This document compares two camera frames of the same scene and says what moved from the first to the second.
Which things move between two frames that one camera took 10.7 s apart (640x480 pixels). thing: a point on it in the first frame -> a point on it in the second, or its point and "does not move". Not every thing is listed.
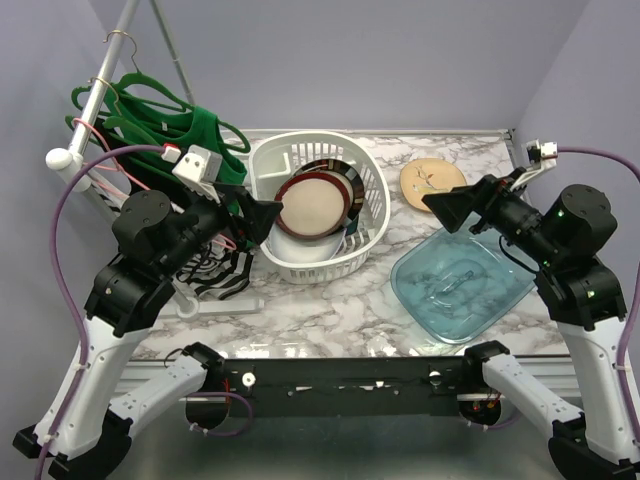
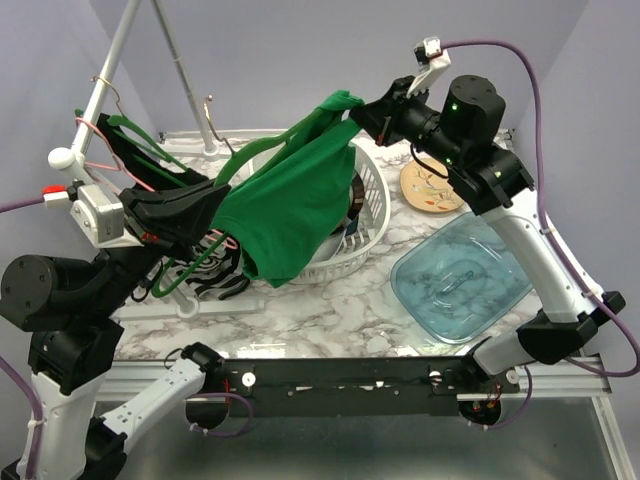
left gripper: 258,215 -> 175,216
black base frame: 335,387 does not move
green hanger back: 69,119 -> 158,153
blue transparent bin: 462,283 does not move
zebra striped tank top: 221,273 does not move
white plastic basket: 273,155 does not move
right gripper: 485,200 -> 378,116
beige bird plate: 429,176 does not move
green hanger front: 81,94 -> 178,272
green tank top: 169,133 -> 296,192
